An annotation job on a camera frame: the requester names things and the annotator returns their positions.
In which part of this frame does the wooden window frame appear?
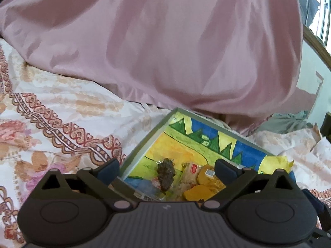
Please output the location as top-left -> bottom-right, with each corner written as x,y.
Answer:
300,0 -> 331,72

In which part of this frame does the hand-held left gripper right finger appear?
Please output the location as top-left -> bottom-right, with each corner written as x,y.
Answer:
201,158 -> 301,210

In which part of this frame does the yellow snack packet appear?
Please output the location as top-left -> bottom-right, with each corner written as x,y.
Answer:
198,164 -> 226,186

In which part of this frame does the grey cloth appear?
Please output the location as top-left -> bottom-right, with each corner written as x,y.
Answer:
261,110 -> 311,135

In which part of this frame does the gold snack packet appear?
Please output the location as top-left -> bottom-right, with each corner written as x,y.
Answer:
182,183 -> 221,202

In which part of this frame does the grey metal tray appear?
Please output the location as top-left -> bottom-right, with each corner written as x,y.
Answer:
120,107 -> 296,202

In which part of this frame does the pink satin quilt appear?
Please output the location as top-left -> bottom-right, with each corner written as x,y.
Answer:
0,0 -> 305,133

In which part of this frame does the wooden shelf unit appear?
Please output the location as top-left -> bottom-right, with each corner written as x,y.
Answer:
320,111 -> 331,140

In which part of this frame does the clear rice cracker packet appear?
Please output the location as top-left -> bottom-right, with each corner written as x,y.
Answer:
180,161 -> 203,186

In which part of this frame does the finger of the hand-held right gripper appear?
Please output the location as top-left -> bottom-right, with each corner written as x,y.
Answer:
312,219 -> 331,245
301,188 -> 327,214

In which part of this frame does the painted paper sheet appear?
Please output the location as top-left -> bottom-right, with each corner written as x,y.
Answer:
124,110 -> 294,202

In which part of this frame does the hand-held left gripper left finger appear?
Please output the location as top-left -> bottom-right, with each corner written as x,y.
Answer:
36,158 -> 135,211

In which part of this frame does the floral bedsheet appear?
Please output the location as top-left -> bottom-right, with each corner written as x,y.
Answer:
0,37 -> 331,244

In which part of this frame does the clear packet with dark candy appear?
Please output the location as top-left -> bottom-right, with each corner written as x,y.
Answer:
133,159 -> 182,202

